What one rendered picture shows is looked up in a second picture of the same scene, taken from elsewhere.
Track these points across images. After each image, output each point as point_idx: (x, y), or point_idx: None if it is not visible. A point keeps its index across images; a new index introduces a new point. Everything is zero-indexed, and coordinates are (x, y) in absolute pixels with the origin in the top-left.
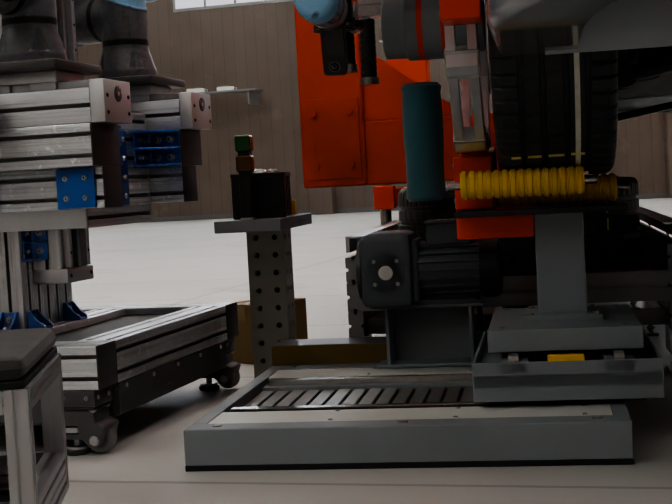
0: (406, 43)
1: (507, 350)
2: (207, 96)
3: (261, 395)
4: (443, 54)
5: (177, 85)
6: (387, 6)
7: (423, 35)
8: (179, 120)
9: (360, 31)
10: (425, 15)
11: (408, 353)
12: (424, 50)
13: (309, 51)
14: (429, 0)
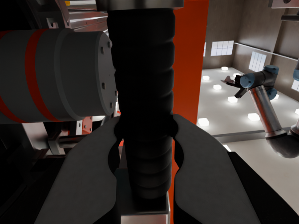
0: (53, 60)
1: None
2: (276, 6)
3: None
4: (0, 37)
5: (292, 16)
6: (98, 113)
7: (23, 74)
8: None
9: (67, 158)
10: (29, 105)
11: None
12: (26, 46)
13: (196, 38)
14: (37, 120)
